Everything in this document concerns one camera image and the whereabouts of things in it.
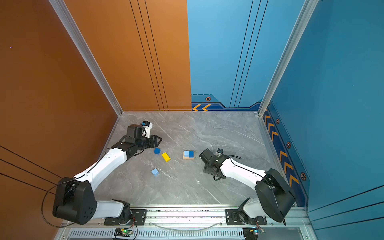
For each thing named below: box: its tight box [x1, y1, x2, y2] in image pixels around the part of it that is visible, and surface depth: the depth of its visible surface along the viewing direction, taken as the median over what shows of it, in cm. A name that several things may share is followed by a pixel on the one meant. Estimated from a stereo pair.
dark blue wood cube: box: [188, 151, 195, 158], surface depth 94 cm
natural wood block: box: [183, 151, 195, 160], surface depth 96 cm
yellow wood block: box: [161, 152, 171, 162], surface depth 96 cm
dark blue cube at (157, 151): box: [153, 148, 161, 155], surface depth 98 cm
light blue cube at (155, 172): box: [151, 168, 160, 177], surface depth 88 cm
